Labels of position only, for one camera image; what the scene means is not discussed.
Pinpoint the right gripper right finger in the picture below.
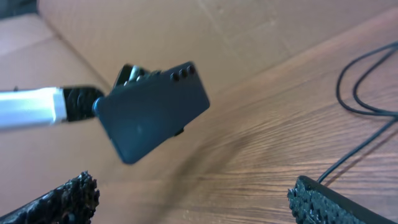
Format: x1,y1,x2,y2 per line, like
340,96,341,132
287,175,396,224

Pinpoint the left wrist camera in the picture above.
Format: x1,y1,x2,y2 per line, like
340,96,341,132
1,87,67,131

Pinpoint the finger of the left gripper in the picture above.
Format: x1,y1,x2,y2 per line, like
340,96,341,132
113,63,162,88
63,86,104,122

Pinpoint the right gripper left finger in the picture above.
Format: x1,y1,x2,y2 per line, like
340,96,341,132
1,171,100,224

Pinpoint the black USB charging cable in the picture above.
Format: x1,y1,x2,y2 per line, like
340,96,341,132
317,42,398,184

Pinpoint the Samsung Galaxy smartphone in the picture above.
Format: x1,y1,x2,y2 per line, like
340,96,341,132
93,61,210,164

